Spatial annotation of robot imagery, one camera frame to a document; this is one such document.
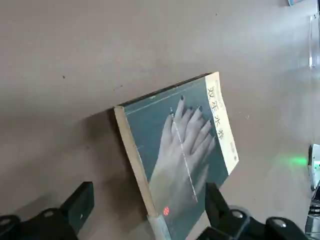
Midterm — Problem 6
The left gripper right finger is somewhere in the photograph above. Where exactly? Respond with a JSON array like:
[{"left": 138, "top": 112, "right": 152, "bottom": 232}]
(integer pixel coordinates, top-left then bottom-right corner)
[{"left": 197, "top": 182, "right": 308, "bottom": 240}]

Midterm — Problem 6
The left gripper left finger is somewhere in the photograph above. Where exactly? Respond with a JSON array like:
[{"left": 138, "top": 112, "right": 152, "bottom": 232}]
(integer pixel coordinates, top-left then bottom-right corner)
[{"left": 0, "top": 181, "right": 95, "bottom": 240}]

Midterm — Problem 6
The dark book with hands cover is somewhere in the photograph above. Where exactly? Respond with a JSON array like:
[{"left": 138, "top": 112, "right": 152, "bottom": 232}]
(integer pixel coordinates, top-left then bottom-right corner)
[{"left": 113, "top": 71, "right": 240, "bottom": 240}]

